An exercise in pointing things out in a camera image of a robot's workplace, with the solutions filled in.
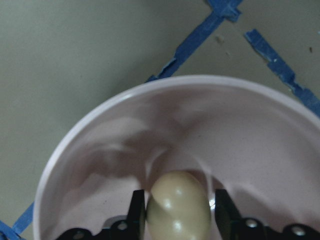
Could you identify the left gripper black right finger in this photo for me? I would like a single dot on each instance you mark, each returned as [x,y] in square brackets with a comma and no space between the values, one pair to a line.
[233,226]

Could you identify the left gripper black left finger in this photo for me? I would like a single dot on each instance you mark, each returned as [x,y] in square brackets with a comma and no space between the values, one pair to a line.
[125,227]

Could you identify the pink bowl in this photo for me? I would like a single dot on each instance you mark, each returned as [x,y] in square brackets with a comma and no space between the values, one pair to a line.
[260,145]

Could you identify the beige egg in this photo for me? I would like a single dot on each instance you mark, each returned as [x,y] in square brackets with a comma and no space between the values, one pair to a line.
[178,208]

